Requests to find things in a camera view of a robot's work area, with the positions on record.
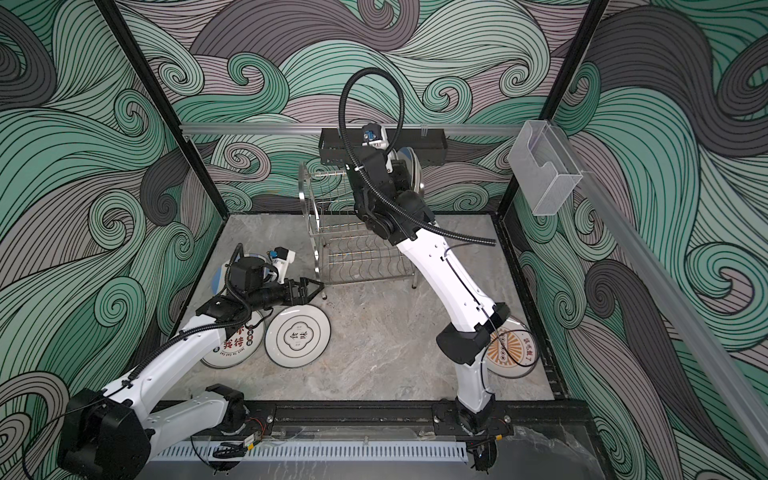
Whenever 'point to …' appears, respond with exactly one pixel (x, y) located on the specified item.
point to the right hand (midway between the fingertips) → (397, 165)
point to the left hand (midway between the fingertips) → (314, 284)
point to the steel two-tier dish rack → (345, 253)
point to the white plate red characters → (240, 347)
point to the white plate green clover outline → (297, 336)
